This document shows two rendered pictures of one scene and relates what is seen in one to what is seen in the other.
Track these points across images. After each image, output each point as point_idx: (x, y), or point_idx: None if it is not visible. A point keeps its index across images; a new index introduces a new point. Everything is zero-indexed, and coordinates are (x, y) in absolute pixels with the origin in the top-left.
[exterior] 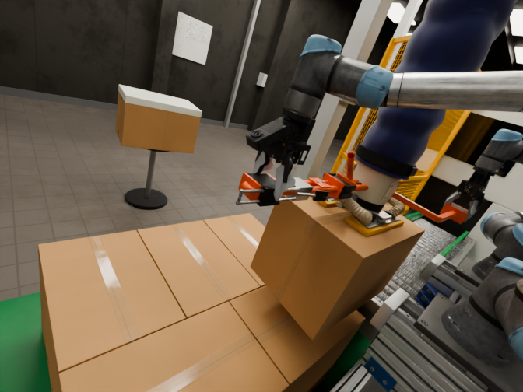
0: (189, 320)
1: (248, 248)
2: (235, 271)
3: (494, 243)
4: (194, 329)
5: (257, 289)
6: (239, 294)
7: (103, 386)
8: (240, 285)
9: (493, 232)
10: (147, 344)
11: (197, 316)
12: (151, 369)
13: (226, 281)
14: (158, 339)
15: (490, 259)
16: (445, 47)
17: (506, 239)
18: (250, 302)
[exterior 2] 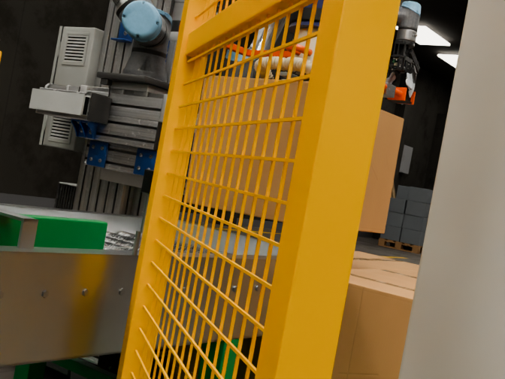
0: (400, 268)
1: (413, 287)
2: (400, 277)
3: (158, 43)
4: (390, 266)
5: (358, 268)
6: (374, 269)
7: (412, 265)
8: (382, 272)
9: (164, 33)
10: (412, 268)
11: (396, 268)
12: (394, 263)
13: (400, 275)
14: (409, 268)
15: (164, 61)
16: None
17: (169, 34)
18: (355, 265)
